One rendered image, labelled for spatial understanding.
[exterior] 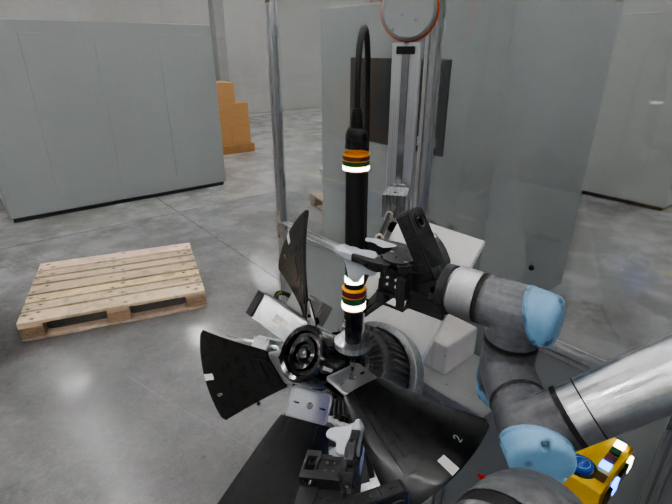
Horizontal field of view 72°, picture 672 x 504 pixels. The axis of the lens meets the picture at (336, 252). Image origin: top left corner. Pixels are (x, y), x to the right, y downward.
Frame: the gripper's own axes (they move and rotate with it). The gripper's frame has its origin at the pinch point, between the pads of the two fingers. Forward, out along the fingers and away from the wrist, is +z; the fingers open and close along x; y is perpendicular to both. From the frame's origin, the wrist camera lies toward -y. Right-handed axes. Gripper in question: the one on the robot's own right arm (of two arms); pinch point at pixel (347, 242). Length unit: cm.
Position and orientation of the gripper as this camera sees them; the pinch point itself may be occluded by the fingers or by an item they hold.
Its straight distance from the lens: 80.4
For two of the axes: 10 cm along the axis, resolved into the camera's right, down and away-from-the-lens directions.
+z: -7.8, -2.6, 5.7
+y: -0.1, 9.1, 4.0
